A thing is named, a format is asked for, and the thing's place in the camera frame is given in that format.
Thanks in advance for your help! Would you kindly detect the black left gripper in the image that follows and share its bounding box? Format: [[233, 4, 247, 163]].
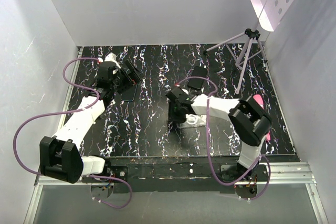
[[111, 60, 145, 94]]

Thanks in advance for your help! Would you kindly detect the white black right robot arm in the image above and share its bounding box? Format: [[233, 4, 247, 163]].
[[166, 87, 271, 181]]

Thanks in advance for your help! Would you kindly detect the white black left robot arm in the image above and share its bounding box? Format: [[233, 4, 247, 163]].
[[39, 59, 144, 184]]

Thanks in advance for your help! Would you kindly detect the black phone in black case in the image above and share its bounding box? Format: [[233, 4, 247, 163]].
[[187, 66, 207, 91]]

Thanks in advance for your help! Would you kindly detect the pink marker pen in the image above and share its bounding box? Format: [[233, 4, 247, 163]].
[[253, 94, 272, 143]]

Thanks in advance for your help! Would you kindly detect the lilac tripod music stand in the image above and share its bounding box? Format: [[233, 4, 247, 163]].
[[203, 0, 294, 94]]

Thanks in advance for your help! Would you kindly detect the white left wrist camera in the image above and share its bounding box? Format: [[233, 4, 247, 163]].
[[104, 52, 120, 74]]

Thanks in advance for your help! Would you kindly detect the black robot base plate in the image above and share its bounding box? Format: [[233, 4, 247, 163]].
[[81, 155, 266, 196]]

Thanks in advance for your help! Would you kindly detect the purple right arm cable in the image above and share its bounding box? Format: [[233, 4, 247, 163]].
[[178, 77, 271, 204]]

